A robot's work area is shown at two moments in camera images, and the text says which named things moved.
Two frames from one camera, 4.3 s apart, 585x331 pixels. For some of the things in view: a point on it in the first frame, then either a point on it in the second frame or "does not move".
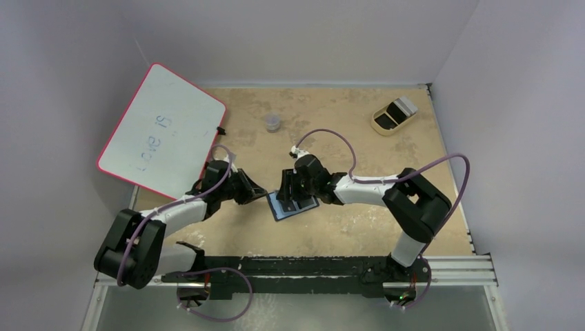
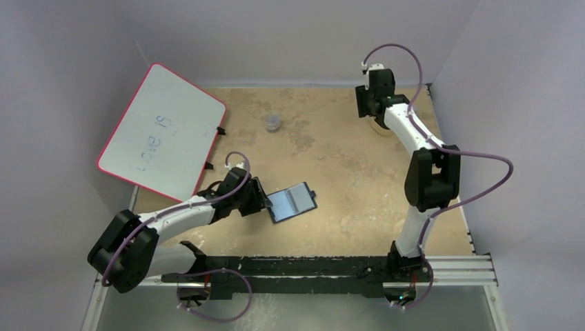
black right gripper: x=289 y=188 -> x=362 y=101
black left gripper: x=250 y=192 -> x=260 y=201
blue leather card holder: x=277 y=209 does not move
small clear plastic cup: x=272 y=122 does not move
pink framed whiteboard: x=163 y=136 does not move
